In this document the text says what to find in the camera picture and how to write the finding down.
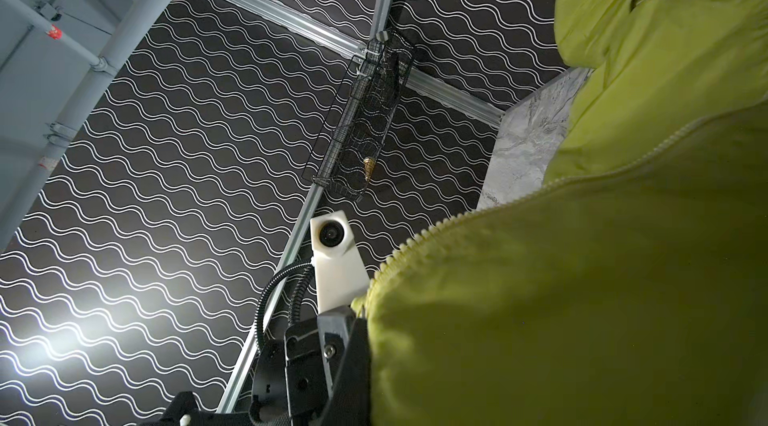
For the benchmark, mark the small brass bell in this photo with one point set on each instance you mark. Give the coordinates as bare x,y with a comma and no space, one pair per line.
369,165

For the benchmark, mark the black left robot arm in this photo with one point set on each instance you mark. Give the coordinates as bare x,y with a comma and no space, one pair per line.
184,408

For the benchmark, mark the grey ceiling pipe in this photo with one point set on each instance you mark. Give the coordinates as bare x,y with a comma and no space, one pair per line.
103,69

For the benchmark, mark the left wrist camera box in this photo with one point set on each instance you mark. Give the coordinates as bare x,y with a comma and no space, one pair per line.
336,264

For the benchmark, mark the lime green printed jacket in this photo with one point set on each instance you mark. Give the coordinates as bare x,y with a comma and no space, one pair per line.
631,288

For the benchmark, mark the black wire basket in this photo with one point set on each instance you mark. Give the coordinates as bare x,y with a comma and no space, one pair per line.
358,120

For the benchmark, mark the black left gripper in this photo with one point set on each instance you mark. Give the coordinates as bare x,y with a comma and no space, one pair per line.
319,374

